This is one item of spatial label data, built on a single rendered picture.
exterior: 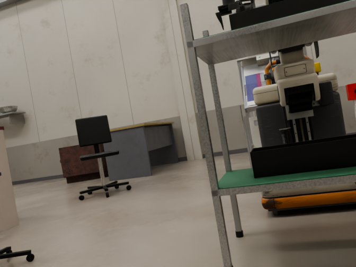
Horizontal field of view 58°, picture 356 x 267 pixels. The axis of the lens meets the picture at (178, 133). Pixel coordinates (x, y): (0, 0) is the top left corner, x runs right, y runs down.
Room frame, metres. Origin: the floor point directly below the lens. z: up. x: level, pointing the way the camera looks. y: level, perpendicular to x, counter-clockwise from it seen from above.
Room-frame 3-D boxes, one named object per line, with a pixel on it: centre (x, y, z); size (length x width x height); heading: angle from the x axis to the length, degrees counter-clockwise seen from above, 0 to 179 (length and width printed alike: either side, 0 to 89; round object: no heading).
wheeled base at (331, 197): (2.14, -0.81, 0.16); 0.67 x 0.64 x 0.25; 164
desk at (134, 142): (5.71, 0.64, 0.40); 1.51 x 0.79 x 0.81; 163
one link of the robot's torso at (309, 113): (1.97, -0.83, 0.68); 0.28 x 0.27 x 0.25; 74
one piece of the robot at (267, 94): (2.23, -0.84, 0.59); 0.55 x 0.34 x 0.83; 74
